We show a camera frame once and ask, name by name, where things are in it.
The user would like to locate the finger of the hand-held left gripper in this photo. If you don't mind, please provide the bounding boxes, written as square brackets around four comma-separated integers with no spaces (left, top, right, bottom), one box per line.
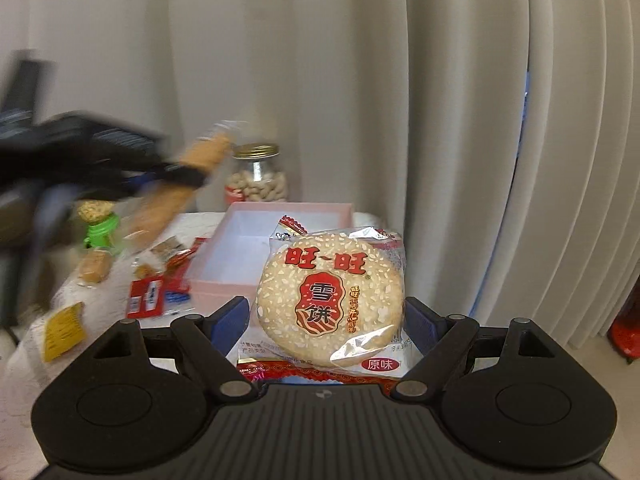
[124,171,163,197]
[161,161,212,192]

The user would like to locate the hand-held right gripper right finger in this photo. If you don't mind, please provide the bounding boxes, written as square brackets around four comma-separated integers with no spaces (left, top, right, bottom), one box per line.
[391,296,557,402]

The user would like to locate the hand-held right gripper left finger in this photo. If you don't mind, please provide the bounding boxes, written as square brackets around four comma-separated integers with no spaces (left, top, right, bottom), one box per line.
[93,296,256,402]

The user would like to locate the long biscuit packet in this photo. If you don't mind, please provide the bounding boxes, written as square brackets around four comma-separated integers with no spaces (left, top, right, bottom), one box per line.
[120,120,237,247]

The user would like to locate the pink cardboard box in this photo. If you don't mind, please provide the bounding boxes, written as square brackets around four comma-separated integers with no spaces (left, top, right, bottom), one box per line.
[191,202,357,318]

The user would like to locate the red packet with white label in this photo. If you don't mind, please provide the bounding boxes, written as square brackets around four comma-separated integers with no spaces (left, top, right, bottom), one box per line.
[126,275,167,319]

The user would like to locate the round rice cracker packet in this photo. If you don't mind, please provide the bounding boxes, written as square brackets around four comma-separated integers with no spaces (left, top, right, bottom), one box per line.
[236,214,407,386]

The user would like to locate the yellow snack packet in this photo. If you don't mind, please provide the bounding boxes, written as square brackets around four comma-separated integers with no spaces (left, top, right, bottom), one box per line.
[42,302,87,364]

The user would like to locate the green candy dispenser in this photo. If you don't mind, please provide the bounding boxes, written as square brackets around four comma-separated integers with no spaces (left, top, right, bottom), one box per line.
[74,200,123,252]

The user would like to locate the glass jar of peanuts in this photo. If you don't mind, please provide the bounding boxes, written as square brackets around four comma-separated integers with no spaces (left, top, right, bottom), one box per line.
[224,143,290,205]

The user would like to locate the red snack packet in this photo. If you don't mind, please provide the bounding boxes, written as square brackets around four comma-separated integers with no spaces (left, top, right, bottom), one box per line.
[165,236,209,295]

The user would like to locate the small orange snack packet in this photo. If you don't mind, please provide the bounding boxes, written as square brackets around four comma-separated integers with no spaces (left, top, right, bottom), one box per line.
[131,236,182,279]

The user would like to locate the tan snack packet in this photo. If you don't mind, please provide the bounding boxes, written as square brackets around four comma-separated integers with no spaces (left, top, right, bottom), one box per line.
[76,249,114,287]

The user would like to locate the white lace tablecloth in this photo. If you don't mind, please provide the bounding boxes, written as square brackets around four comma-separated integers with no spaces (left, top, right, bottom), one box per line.
[0,211,401,461]

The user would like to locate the red object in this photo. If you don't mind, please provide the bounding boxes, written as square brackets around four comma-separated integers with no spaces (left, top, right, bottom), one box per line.
[607,312,640,365]

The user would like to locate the cream curtain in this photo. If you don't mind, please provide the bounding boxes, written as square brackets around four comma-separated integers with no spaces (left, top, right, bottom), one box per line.
[0,0,640,356]

